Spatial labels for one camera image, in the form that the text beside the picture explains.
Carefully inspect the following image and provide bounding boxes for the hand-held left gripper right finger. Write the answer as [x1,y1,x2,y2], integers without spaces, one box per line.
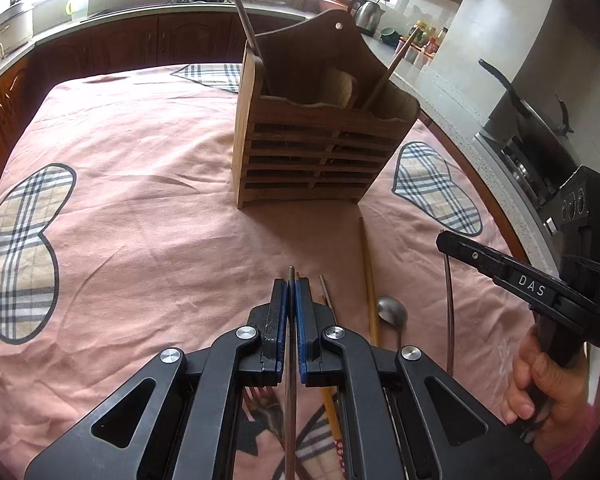
[293,278,553,480]

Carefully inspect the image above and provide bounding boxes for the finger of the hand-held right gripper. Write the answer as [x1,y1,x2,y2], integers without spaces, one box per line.
[436,231,512,282]

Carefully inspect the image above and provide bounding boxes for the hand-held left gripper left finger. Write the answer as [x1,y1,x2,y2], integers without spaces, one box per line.
[24,278,290,480]

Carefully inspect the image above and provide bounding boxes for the wooden-handled utensil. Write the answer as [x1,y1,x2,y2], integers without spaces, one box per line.
[358,216,381,347]
[362,30,421,110]

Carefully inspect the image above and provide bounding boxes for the metal spoon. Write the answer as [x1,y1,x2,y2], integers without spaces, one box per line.
[376,296,409,353]

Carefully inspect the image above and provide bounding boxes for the metal fork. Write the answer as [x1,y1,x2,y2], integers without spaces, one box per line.
[285,265,298,480]

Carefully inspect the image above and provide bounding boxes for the wooden utensil holder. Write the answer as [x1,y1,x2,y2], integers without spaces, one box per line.
[232,9,422,211]

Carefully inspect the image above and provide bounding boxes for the dark long-handled utensil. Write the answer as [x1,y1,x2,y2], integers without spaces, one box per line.
[219,0,265,66]

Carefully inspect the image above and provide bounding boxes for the person's right hand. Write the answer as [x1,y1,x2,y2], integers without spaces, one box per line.
[500,327,598,441]

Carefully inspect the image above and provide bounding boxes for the dark brown chopstick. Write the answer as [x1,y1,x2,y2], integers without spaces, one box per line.
[319,274,339,325]

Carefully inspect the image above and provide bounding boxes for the gas stove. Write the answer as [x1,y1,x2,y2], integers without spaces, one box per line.
[474,130,581,233]

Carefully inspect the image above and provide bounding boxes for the black frying pan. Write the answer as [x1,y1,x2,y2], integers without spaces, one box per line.
[478,59,583,198]

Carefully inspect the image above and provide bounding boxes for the pink plaid-heart tablecloth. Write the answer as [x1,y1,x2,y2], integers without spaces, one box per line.
[0,62,596,480]

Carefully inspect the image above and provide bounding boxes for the white spice jar set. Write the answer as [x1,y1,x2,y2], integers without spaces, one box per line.
[404,42,433,70]

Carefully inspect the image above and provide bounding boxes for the stainless steel electric kettle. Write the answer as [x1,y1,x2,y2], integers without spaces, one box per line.
[349,0,386,37]

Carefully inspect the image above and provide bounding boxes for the white cooking pot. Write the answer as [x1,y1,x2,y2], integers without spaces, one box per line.
[0,2,35,55]

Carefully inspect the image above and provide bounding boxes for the thin metal utensil handle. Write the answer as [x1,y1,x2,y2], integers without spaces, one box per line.
[444,254,456,377]

